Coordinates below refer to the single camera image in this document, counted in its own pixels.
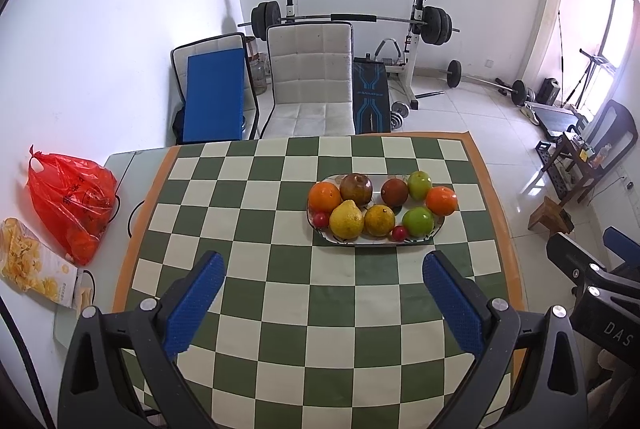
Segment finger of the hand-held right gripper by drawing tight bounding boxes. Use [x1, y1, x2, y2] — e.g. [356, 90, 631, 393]
[546, 233, 621, 310]
[603, 226, 640, 262]

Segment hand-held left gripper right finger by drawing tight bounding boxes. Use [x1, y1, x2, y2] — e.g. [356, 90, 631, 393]
[422, 250, 588, 429]

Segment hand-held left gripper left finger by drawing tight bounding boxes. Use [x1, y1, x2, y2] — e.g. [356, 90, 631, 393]
[59, 250, 226, 429]

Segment large green apple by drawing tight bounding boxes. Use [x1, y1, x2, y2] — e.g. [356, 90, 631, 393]
[402, 206, 436, 237]

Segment large orange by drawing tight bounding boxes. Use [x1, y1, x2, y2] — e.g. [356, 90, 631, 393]
[425, 186, 459, 217]

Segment floral oval ceramic plate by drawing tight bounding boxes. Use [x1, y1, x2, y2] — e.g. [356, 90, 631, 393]
[306, 174, 447, 247]

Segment yellow citrus fruit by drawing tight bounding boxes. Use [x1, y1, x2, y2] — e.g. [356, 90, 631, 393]
[363, 204, 397, 238]

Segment small green apple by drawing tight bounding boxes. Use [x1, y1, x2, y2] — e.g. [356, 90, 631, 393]
[407, 171, 434, 201]

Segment yellow pear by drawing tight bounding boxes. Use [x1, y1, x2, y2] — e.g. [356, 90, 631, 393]
[329, 200, 365, 240]

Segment small orange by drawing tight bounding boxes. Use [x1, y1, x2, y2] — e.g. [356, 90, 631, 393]
[308, 183, 343, 215]

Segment small wooden stool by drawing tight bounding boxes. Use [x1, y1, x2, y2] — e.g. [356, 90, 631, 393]
[527, 196, 575, 235]

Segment dark wooden side table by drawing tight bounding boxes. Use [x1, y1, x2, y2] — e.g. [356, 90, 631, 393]
[541, 132, 608, 205]

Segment black perforated metal rack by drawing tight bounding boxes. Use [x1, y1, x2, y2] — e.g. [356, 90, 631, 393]
[534, 140, 571, 200]

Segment reddish brown round fruit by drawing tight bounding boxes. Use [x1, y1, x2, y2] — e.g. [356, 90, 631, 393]
[380, 178, 411, 207]

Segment green checkered tablecloth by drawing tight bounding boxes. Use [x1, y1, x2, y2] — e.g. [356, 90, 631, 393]
[112, 132, 526, 429]

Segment treadmill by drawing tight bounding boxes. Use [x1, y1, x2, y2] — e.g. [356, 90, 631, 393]
[532, 104, 591, 140]

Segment dark mottled pomegranate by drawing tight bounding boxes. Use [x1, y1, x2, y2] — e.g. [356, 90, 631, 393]
[340, 173, 374, 206]

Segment yellow snack bag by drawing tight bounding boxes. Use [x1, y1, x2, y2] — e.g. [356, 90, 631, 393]
[0, 217, 81, 307]

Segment red plastic bag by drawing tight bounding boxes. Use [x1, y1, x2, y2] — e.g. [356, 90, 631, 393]
[26, 145, 120, 266]

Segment chrome dumbbell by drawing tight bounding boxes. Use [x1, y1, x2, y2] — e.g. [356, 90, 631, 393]
[390, 102, 410, 130]

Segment window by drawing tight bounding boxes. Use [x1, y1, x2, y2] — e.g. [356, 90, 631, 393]
[595, 0, 636, 120]

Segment chair with blue cushion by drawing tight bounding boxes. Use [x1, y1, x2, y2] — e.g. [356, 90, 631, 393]
[170, 32, 261, 145]

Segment black and blue exercise bench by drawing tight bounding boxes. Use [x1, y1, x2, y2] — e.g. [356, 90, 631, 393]
[352, 56, 393, 133]

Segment barbell with small plates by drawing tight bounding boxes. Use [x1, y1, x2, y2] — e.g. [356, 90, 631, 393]
[445, 59, 528, 107]

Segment glass jar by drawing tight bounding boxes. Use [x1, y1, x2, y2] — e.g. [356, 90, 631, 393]
[247, 52, 271, 97]

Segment white bench press rack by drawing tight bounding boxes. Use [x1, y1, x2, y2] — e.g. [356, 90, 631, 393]
[280, 0, 431, 110]

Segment beige padded chair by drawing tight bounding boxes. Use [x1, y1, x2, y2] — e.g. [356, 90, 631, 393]
[260, 22, 357, 140]

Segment racked barbell with black plates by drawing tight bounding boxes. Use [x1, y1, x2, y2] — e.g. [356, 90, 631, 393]
[237, 0, 461, 47]

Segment black cable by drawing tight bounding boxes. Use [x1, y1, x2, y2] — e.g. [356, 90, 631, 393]
[112, 152, 147, 240]

